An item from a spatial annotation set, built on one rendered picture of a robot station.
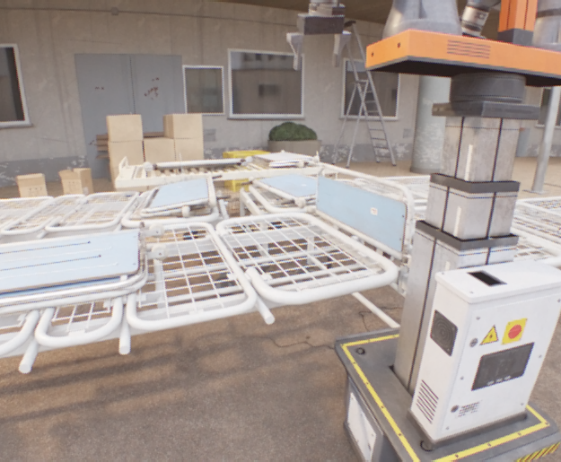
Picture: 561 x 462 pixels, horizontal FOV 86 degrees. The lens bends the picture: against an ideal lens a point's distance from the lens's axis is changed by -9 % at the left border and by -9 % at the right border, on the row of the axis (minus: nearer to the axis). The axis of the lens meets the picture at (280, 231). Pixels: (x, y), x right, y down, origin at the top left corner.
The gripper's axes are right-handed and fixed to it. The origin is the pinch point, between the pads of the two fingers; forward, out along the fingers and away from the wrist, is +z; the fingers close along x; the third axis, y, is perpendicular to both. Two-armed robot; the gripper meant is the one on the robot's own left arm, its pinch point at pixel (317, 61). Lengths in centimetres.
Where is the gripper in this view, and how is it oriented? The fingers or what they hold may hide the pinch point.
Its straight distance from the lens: 112.7
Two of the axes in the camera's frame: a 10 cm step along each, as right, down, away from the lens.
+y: -3.8, -6.4, 6.7
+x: -9.3, 2.4, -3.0
